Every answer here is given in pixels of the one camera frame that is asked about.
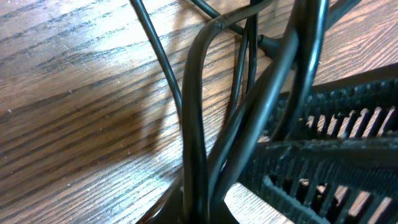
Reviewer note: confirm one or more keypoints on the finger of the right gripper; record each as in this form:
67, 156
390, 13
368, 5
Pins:
326, 181
354, 97

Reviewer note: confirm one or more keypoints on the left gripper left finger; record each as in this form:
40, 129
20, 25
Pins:
167, 208

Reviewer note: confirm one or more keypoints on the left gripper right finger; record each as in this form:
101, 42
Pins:
220, 213

